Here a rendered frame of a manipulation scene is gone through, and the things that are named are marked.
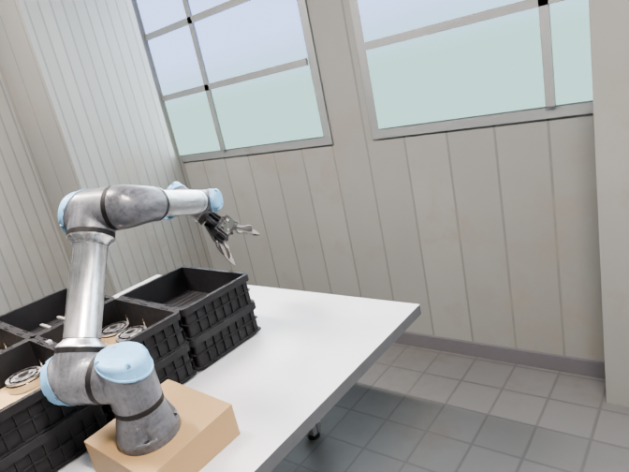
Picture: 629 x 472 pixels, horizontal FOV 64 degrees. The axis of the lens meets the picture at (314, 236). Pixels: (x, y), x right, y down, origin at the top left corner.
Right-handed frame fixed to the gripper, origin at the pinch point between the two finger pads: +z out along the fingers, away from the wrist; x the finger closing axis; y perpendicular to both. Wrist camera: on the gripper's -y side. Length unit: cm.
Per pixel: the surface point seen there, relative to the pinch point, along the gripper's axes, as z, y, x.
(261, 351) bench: 24.8, 3.7, -27.0
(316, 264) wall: 36, -111, 62
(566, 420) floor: 146, -3, 27
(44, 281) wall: -97, -190, -33
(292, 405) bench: 36, 34, -41
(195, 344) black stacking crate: 5.5, 6.1, -38.4
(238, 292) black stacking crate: 6.5, 1.5, -15.1
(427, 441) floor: 108, -29, -8
